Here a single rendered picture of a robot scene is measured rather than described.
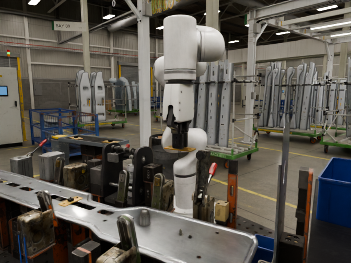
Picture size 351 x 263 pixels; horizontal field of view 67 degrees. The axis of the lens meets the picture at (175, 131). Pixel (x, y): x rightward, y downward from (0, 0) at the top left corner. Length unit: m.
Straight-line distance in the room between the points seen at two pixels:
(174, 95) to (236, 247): 0.43
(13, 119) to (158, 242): 7.24
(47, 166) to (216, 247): 0.89
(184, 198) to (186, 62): 0.87
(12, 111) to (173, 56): 7.27
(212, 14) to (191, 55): 8.27
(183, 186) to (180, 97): 0.77
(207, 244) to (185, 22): 0.57
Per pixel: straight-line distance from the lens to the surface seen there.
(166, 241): 0.78
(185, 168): 1.32
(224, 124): 5.29
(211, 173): 0.94
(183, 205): 1.41
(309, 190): 0.80
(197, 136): 1.29
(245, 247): 0.78
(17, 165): 1.59
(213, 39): 0.69
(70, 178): 1.25
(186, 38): 0.68
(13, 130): 7.87
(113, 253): 0.67
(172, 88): 0.66
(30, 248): 0.94
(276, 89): 8.79
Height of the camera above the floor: 1.41
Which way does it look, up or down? 9 degrees down
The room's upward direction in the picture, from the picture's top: straight up
